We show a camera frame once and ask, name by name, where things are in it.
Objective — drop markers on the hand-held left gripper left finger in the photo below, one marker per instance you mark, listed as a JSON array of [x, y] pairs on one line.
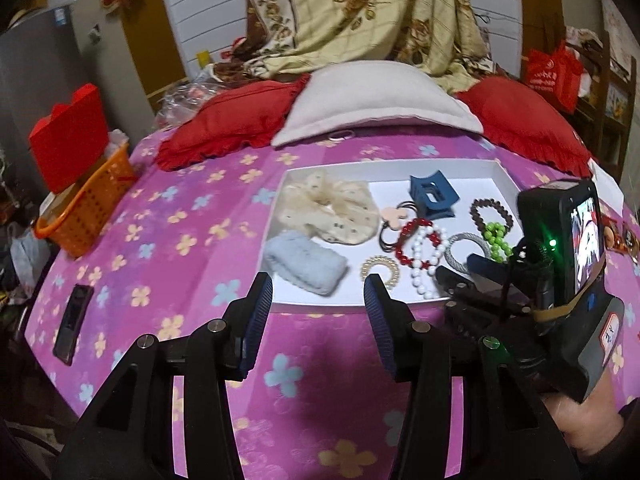
[[257, 310]]

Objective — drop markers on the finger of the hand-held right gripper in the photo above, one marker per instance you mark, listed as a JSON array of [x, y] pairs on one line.
[[482, 264], [452, 280]]

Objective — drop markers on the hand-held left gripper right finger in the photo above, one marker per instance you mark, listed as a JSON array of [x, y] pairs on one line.
[[380, 330]]

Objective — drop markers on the grey bangle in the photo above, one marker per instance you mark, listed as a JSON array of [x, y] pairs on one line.
[[452, 242]]

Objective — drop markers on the light blue fuzzy scrunchie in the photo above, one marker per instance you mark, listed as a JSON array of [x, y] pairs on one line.
[[305, 260]]

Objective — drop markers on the blue hair claw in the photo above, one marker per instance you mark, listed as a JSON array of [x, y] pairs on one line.
[[430, 200]]

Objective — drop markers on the white cardboard box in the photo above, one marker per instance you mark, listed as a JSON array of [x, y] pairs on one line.
[[390, 180]]

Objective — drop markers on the cream dotted scrunchie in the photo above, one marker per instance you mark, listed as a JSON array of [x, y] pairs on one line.
[[345, 205]]

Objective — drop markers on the person's right hand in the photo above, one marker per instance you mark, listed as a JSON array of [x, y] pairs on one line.
[[585, 425]]

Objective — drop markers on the white paper card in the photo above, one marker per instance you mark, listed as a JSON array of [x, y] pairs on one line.
[[607, 180]]

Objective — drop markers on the pink floral bedsheet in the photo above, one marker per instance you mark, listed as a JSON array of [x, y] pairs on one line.
[[200, 240]]

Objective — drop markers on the wooden shelf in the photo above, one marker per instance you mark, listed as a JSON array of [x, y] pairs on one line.
[[607, 125]]

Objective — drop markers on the red ruffled pillow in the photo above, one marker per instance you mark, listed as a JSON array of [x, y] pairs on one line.
[[220, 120], [525, 115]]

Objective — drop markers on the red shopping bag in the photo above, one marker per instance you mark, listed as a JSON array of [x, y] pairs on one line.
[[550, 75]]

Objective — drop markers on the black phone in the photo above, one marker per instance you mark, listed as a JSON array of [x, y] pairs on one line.
[[72, 325]]

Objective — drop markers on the orange plastic basket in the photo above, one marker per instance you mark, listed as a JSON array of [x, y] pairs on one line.
[[85, 210]]

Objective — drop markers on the white pillow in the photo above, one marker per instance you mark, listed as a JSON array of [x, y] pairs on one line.
[[370, 95]]

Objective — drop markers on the clear plastic bag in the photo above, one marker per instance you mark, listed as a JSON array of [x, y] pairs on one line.
[[185, 100]]

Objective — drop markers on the red cardboard box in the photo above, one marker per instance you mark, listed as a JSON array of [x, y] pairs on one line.
[[70, 140]]

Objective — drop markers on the small yellow box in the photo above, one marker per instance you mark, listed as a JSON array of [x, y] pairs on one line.
[[204, 59]]

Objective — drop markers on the cream floral blanket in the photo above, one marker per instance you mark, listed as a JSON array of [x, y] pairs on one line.
[[375, 10]]

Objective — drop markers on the brown wooden door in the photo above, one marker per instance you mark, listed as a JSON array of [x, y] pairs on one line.
[[150, 50]]

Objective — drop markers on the grey metal cabinet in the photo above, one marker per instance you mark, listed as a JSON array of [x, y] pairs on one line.
[[30, 85]]

